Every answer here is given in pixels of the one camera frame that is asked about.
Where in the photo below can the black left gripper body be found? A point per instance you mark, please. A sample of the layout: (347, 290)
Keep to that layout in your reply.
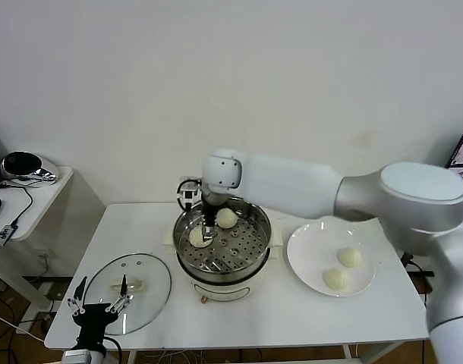
(93, 322)

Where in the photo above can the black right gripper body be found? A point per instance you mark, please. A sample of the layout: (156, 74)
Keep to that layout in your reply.
(210, 214)

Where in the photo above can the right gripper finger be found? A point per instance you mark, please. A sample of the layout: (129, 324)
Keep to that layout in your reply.
(208, 234)

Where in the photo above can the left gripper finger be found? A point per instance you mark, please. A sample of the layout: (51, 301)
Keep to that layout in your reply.
(79, 294)
(122, 292)

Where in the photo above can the white steamed baozi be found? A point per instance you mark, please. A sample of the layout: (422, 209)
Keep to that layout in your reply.
(336, 280)
(350, 258)
(226, 218)
(195, 238)

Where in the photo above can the round glass lid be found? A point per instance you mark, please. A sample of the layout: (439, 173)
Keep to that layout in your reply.
(148, 280)

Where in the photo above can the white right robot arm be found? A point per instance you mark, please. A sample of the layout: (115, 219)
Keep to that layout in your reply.
(330, 193)

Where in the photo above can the perforated steel steamer basket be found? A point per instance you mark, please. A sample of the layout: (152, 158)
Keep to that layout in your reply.
(246, 242)

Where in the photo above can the small grey usb hub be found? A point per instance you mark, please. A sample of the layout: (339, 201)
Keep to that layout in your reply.
(4, 235)

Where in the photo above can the white side table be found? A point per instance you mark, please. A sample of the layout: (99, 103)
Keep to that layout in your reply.
(45, 197)

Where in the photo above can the white round plate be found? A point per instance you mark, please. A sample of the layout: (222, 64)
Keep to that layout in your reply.
(311, 261)

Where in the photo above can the shiny chrome headset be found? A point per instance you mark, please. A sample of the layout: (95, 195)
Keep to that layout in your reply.
(41, 172)

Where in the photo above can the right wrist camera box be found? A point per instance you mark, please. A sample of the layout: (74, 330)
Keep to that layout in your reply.
(188, 193)

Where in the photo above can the white wall outlet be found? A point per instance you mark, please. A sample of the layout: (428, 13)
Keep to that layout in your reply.
(45, 256)

